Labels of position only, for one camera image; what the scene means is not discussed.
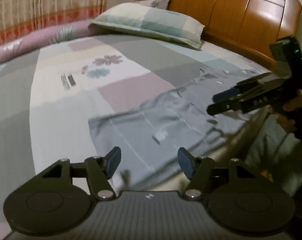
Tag checked pastel pillow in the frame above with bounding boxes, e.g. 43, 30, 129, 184
92, 3, 205, 50

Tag person's right hand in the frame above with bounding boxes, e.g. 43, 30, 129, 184
273, 89, 302, 133

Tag checked patchwork bed sheet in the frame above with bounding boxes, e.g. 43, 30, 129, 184
0, 34, 264, 230

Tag purple floral rolled quilt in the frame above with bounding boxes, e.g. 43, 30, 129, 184
0, 20, 111, 64

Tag wooden headboard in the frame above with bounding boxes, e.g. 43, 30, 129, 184
135, 0, 302, 69

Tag small floral back pillow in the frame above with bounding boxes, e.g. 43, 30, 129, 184
134, 0, 170, 10

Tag person's grey trouser leg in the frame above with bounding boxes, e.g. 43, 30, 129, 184
245, 115, 302, 196

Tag grey patterned pyjama trousers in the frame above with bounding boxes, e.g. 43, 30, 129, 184
88, 67, 265, 191

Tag beige and red curtain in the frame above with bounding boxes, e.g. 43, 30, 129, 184
0, 0, 107, 46

